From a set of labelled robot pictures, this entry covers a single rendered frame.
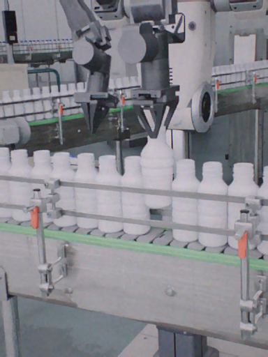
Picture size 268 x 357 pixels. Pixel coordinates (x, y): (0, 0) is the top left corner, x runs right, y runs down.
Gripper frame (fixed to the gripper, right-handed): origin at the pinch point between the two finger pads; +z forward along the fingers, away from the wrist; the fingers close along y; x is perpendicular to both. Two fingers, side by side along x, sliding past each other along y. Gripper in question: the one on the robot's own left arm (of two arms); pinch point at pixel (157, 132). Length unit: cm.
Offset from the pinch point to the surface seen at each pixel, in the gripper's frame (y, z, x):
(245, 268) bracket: -11.3, 21.7, -21.4
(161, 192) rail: -3.9, 11.4, -2.2
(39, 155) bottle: -1.4, 5.9, 29.2
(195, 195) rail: -3.9, 11.3, -9.5
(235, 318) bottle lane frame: -5.8, 35.0, -17.8
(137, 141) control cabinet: 544, 119, 287
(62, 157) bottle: -1.8, 6.0, 22.7
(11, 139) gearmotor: 104, 26, 126
